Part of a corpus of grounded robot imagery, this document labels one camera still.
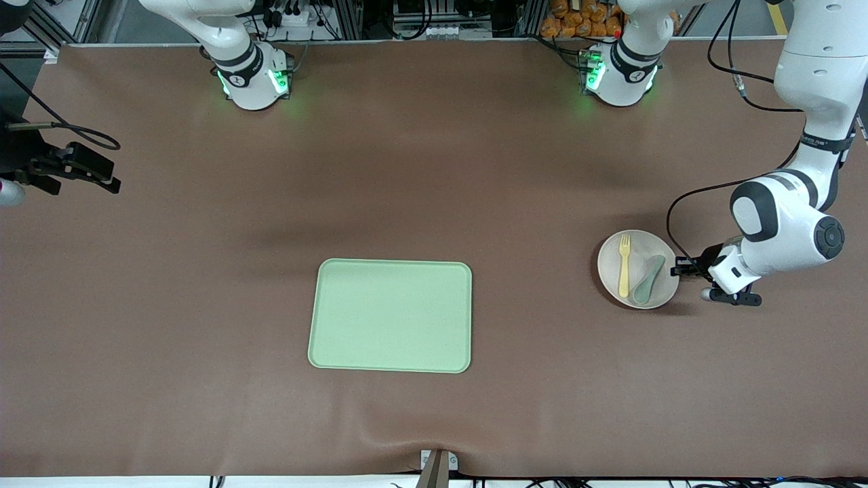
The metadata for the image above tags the beige round plate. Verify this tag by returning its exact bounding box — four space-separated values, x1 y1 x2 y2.
597 230 679 310

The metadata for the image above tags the green plastic spoon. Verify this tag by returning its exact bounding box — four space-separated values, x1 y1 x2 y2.
632 255 667 304

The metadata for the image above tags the yellow plastic fork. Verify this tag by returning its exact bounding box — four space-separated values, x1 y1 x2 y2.
618 235 633 299

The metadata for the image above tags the brown table mat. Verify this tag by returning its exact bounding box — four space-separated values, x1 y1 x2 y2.
0 39 868 479

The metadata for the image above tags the white power strip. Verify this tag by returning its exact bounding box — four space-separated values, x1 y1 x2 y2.
261 7 319 29

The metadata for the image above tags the orange bread rolls pile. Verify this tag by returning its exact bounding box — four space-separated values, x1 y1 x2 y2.
540 0 625 39

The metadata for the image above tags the light green rectangular tray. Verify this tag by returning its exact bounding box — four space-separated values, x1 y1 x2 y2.
308 258 473 374

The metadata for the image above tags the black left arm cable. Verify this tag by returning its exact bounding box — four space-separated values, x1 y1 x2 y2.
666 0 808 272

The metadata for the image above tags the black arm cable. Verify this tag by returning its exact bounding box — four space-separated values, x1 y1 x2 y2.
666 0 808 272
0 62 121 151

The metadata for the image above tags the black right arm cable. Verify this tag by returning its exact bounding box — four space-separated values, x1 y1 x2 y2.
0 62 121 151

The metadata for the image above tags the aluminium frame profile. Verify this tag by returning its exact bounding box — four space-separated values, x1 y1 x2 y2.
0 0 102 58

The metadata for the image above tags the aluminium rack post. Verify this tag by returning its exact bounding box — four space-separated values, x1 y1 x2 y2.
336 0 367 40

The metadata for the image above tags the grey metal bracket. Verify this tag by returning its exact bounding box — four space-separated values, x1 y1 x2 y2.
420 449 459 472

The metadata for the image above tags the tan camera mount bar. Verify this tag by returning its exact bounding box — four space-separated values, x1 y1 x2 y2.
415 453 450 488

